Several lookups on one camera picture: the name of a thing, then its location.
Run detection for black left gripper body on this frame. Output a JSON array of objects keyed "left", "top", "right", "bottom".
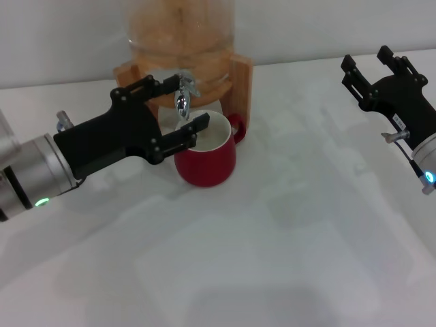
[{"left": 53, "top": 87, "right": 164, "bottom": 181}]

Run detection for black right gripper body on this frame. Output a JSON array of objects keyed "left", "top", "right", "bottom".
[{"left": 360, "top": 74, "right": 436, "bottom": 151}]

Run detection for chrome faucet tap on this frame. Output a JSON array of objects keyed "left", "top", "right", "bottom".
[{"left": 174, "top": 73, "right": 202, "bottom": 122}]

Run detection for red ceramic cup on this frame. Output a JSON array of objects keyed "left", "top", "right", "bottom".
[{"left": 173, "top": 109, "right": 247, "bottom": 187}]

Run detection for glass water dispenser jar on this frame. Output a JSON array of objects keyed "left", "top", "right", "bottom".
[{"left": 126, "top": 0, "right": 238, "bottom": 110}]

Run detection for wooden dispenser stand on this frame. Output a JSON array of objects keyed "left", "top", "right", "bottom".
[{"left": 113, "top": 53, "right": 255, "bottom": 142}]

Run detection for thin black cable with plugs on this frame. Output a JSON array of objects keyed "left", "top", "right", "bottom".
[{"left": 381, "top": 131, "right": 436, "bottom": 196}]

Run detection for left arm cable plug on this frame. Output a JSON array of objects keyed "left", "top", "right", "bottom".
[{"left": 56, "top": 110, "right": 72, "bottom": 132}]

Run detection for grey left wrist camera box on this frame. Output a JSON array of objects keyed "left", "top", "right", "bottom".
[{"left": 0, "top": 108, "right": 22, "bottom": 165}]

